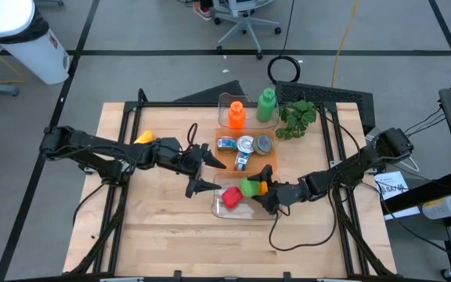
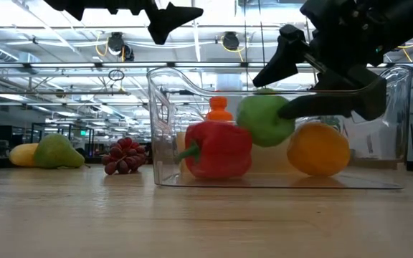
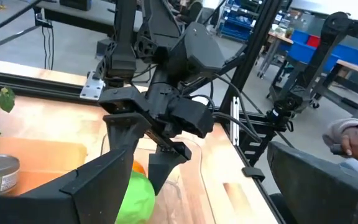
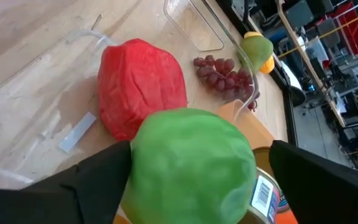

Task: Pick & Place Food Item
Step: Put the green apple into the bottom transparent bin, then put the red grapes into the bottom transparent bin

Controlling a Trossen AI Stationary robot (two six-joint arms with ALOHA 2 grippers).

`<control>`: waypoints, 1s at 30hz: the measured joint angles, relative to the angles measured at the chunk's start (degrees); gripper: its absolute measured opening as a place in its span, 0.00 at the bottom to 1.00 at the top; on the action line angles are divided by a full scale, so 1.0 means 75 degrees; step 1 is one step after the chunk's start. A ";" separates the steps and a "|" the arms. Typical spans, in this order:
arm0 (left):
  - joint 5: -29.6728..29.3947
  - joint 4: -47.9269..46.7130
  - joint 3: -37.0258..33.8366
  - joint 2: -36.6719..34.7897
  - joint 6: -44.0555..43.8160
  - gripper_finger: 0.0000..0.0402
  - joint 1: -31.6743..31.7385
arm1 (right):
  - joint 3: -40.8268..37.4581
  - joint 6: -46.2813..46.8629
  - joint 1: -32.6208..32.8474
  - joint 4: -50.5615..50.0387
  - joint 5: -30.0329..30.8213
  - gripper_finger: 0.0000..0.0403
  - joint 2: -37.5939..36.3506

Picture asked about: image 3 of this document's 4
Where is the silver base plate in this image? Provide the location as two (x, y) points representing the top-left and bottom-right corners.
(80, 71), (105, 101)

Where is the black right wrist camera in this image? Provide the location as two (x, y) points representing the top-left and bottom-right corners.
(169, 96), (214, 139)

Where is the orange fruit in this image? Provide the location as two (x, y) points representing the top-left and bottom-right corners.
(131, 160), (147, 175)

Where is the person's forearm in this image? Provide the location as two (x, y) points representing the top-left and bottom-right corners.
(321, 117), (358, 147)

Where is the translucent orange plastic bin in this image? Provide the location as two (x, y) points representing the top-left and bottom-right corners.
(0, 135), (88, 197)

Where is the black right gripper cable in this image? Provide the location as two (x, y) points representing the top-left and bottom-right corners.
(211, 73), (262, 144)

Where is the grey background table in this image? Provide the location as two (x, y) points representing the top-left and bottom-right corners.
(34, 0), (142, 37)

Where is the blue storage bin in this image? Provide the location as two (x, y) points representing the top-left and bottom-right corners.
(287, 29), (358, 73)

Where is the person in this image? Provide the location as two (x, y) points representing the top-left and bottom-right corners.
(175, 0), (204, 24)

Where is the black aluminium frame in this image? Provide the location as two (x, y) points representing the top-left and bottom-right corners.
(0, 0), (295, 224)

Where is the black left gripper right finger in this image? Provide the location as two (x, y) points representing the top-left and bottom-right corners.
(267, 141), (358, 224)

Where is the silver aluminium bracket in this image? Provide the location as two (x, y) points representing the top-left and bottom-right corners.
(230, 96), (241, 146)

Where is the green apple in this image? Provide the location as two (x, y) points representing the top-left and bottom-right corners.
(115, 170), (157, 224)

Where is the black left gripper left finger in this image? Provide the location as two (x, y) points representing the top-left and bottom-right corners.
(0, 146), (136, 224)

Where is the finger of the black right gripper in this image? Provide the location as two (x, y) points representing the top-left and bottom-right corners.
(147, 141), (193, 196)
(103, 112), (152, 159)

